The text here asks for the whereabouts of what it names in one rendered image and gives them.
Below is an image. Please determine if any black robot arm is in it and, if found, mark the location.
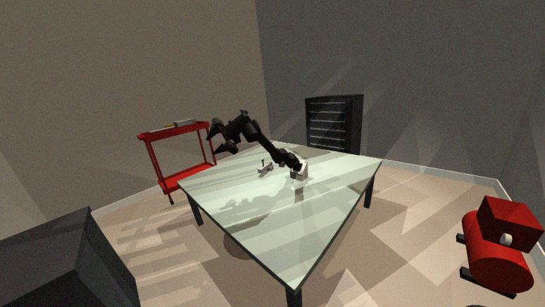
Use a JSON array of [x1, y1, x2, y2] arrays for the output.
[[232, 110, 303, 172]]

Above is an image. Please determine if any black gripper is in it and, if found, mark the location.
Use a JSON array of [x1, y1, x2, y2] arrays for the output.
[[206, 118, 241, 155]]

